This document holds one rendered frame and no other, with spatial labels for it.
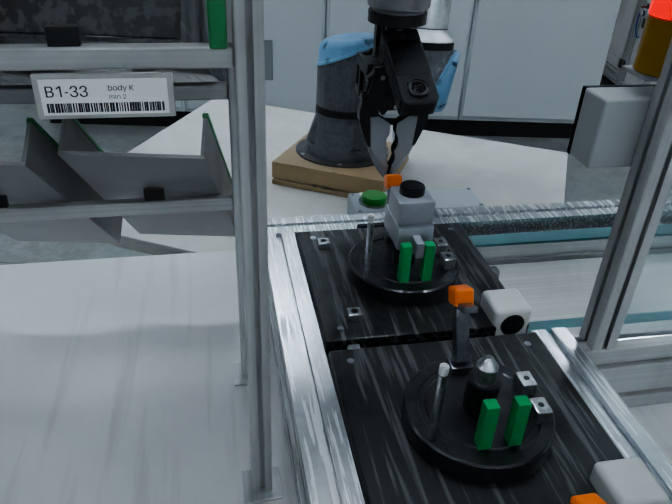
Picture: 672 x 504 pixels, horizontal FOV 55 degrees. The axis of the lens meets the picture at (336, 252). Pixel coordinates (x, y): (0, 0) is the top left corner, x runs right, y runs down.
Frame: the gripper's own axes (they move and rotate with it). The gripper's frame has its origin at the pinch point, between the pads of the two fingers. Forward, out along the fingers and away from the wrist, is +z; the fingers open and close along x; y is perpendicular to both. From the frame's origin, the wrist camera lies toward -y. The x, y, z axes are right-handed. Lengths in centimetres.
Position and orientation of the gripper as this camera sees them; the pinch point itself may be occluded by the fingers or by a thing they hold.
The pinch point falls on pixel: (388, 170)
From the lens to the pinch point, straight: 86.7
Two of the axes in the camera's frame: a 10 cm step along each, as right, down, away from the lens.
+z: -0.4, 8.5, 5.3
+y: -1.9, -5.3, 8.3
